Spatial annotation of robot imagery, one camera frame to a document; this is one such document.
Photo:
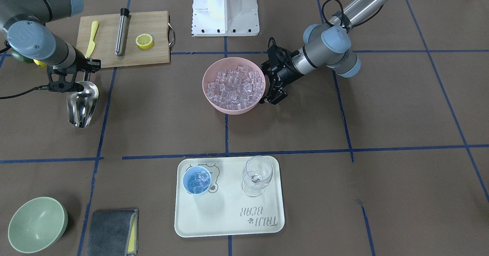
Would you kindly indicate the clear wine glass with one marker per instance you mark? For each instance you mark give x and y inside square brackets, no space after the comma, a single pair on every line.
[257,175]

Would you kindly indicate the cream bear tray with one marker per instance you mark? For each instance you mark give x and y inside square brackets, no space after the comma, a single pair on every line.
[224,209]

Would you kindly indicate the yellow plastic knife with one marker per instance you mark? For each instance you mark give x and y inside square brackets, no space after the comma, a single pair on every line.
[92,45]

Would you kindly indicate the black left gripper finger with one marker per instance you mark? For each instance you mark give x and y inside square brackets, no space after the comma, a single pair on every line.
[263,100]

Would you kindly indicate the grey yellow sponge cloth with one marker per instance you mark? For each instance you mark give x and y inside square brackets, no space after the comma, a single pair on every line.
[113,233]

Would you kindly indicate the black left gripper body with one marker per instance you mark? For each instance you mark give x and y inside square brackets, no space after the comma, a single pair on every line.
[287,71]

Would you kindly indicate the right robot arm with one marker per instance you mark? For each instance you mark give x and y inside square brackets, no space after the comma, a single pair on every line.
[23,24]

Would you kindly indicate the green bowl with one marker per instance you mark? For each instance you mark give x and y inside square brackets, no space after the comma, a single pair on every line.
[37,224]

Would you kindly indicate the clear ice cubes pile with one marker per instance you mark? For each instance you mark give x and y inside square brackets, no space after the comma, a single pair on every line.
[235,89]

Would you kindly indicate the ice cubes in cup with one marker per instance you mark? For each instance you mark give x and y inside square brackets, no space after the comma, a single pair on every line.
[199,182]

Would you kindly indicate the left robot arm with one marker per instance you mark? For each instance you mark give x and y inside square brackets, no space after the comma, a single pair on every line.
[324,44]

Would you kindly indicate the steel muddler black cap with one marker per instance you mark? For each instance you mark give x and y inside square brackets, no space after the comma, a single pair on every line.
[122,32]

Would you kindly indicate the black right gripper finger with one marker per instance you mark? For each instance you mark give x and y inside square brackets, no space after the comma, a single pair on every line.
[92,65]
[64,86]

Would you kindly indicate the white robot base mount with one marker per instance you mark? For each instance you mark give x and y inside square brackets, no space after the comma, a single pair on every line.
[232,18]

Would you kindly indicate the blue cup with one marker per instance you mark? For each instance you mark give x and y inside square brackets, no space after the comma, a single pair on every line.
[187,175]

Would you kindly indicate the wooden cutting board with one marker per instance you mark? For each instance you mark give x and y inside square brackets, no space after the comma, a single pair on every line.
[154,23]

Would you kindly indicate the whole yellow lemon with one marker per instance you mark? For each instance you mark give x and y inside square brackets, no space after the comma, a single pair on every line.
[39,63]

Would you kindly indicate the pink bowl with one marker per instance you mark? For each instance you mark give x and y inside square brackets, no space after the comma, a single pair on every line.
[229,62]

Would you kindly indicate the stainless steel ice scoop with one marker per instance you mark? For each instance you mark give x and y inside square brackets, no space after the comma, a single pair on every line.
[81,105]

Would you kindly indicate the green lime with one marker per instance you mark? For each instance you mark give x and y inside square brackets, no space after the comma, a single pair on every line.
[19,57]

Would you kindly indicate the lemon half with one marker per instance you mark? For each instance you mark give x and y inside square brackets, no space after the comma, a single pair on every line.
[144,41]

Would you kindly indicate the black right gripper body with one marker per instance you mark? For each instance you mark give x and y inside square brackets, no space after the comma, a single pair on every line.
[79,62]

